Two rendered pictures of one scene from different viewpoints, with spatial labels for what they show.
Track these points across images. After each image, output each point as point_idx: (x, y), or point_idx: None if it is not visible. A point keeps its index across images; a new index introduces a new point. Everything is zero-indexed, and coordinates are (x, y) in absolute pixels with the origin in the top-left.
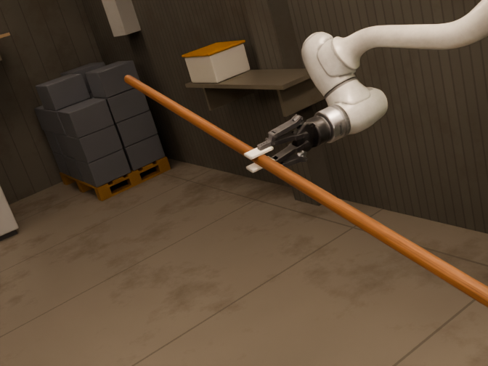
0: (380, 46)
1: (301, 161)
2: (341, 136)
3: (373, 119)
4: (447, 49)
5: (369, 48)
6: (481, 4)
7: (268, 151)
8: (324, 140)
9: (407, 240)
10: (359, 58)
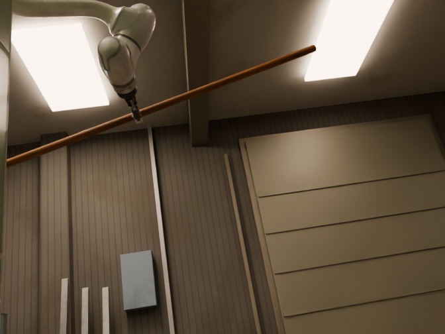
0: (86, 16)
1: (132, 111)
2: (114, 88)
3: (100, 67)
4: (29, 16)
5: (95, 17)
6: None
7: (130, 110)
8: (118, 94)
9: (16, 156)
10: (107, 23)
